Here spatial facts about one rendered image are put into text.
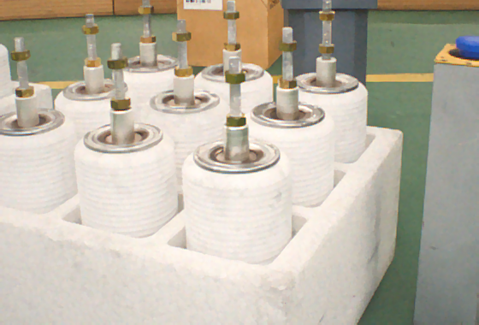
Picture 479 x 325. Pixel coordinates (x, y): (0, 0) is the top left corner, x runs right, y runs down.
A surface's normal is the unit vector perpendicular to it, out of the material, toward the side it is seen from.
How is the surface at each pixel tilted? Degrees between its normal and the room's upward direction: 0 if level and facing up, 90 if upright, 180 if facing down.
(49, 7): 90
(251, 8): 90
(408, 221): 0
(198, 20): 89
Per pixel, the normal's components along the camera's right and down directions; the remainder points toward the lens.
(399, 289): -0.02, -0.93
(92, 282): -0.43, 0.33
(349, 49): 0.00, 0.36
